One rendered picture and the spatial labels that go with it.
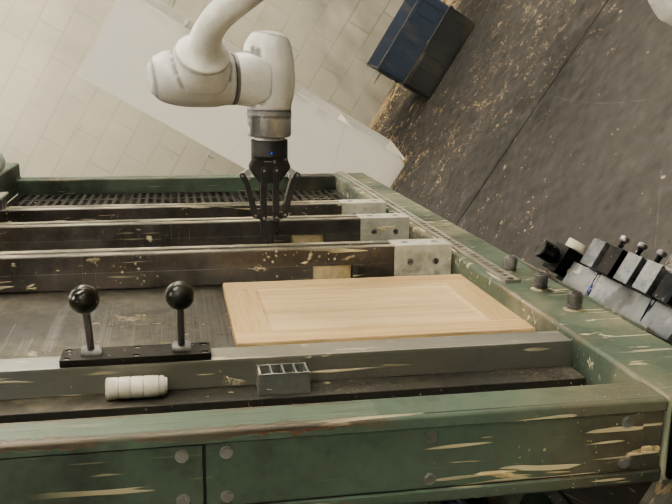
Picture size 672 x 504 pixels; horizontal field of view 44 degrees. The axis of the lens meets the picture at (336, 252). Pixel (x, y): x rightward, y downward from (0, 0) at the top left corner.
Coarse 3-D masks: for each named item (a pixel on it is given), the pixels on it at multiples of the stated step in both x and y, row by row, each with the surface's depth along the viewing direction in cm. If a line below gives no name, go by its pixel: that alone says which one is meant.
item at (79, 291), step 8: (80, 288) 105; (88, 288) 105; (72, 296) 105; (80, 296) 104; (88, 296) 105; (96, 296) 106; (72, 304) 105; (80, 304) 104; (88, 304) 105; (96, 304) 106; (80, 312) 105; (88, 312) 106; (88, 320) 108; (88, 328) 109; (88, 336) 110; (88, 344) 111; (88, 352) 112; (96, 352) 112
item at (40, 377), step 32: (224, 352) 117; (256, 352) 117; (288, 352) 117; (320, 352) 117; (352, 352) 118; (384, 352) 118; (416, 352) 119; (448, 352) 120; (480, 352) 121; (512, 352) 122; (544, 352) 123; (0, 384) 109; (32, 384) 110; (64, 384) 111; (96, 384) 112; (192, 384) 114; (224, 384) 115
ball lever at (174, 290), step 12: (168, 288) 107; (180, 288) 107; (192, 288) 108; (168, 300) 107; (180, 300) 107; (192, 300) 108; (180, 312) 110; (180, 324) 111; (180, 336) 113; (180, 348) 114
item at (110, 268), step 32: (0, 256) 160; (32, 256) 160; (64, 256) 161; (96, 256) 162; (128, 256) 163; (160, 256) 164; (192, 256) 166; (224, 256) 167; (256, 256) 168; (288, 256) 169; (320, 256) 171; (352, 256) 172; (384, 256) 173; (416, 256) 174; (448, 256) 176; (0, 288) 160; (32, 288) 161; (64, 288) 162; (96, 288) 163
